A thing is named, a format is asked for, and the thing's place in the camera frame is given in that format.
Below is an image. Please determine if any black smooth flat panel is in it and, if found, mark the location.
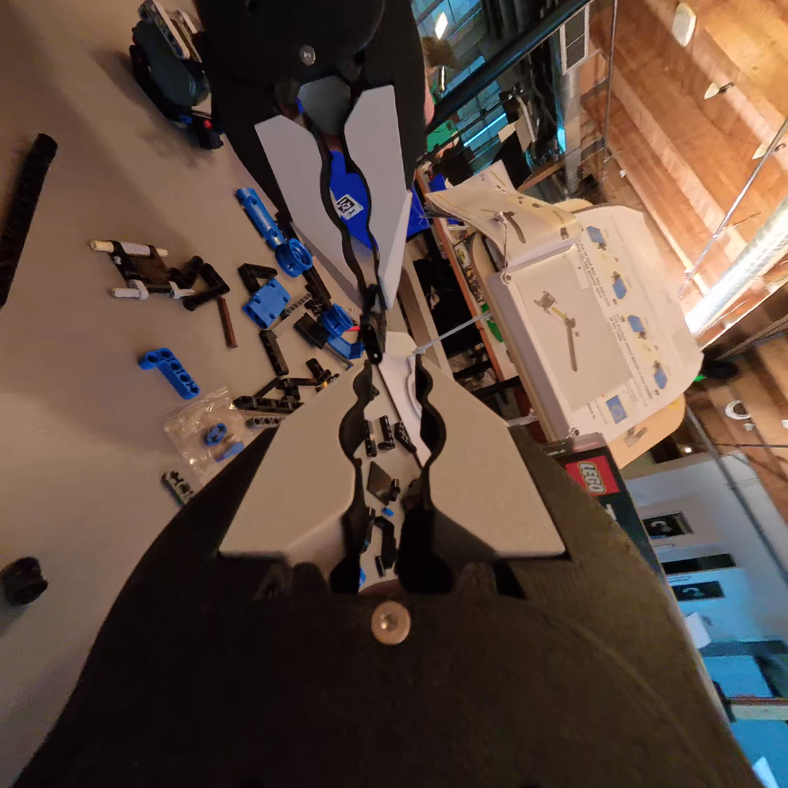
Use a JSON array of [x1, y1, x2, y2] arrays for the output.
[[292, 314, 330, 348]]

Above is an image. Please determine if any metal wire page holder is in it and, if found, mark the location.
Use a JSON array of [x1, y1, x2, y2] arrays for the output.
[[492, 212, 515, 284]]

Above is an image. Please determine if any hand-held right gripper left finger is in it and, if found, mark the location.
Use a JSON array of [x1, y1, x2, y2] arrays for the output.
[[218, 360, 376, 595]]

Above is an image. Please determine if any black and blue model chassis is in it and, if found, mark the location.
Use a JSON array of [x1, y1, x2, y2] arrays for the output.
[[129, 0, 224, 151]]

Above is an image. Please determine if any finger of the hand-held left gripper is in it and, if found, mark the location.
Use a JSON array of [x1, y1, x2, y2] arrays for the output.
[[254, 116, 365, 291], [344, 85, 412, 310]]

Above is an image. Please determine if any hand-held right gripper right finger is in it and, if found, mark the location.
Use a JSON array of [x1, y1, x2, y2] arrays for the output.
[[397, 356, 567, 595]]

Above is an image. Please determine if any blue storage bin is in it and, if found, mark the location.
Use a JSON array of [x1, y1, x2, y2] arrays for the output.
[[295, 98, 463, 250]]

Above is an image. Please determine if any black and grey brick assembly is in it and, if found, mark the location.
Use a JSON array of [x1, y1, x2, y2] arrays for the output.
[[89, 239, 198, 302]]

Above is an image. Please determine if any black short liftarm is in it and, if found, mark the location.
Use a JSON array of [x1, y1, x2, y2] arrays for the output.
[[238, 263, 278, 295]]

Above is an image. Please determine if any blue flat panel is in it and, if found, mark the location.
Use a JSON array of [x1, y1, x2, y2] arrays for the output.
[[241, 278, 291, 328]]

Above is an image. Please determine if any blue short liftarm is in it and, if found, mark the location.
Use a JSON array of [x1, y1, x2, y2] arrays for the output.
[[138, 348, 201, 401]]

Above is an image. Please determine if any blue rounded panel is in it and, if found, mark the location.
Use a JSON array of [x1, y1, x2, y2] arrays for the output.
[[235, 188, 287, 250]]

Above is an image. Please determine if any grey desk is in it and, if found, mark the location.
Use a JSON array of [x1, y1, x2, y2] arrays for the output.
[[0, 0, 450, 740]]

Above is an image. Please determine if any printed task sheet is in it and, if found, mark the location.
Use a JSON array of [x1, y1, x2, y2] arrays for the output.
[[575, 206, 704, 432]]

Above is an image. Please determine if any black rectangular panel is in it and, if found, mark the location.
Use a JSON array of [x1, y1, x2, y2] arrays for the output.
[[259, 329, 290, 378]]

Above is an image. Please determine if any clear zip bag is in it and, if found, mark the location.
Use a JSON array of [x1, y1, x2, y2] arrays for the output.
[[160, 387, 259, 487]]

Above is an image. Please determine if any black angled liftarm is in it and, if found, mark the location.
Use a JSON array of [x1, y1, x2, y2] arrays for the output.
[[169, 255, 230, 312]]

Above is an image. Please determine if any black thin liftarm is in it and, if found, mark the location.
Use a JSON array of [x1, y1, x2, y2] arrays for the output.
[[0, 132, 58, 309]]

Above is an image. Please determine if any black long studless beam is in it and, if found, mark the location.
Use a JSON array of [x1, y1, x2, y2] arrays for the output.
[[277, 212, 333, 315]]

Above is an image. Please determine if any black steel pole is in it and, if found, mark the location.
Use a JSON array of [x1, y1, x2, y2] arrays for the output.
[[425, 0, 592, 133]]

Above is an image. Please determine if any printed toy truck set box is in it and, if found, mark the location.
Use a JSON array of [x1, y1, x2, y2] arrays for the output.
[[548, 431, 672, 592]]

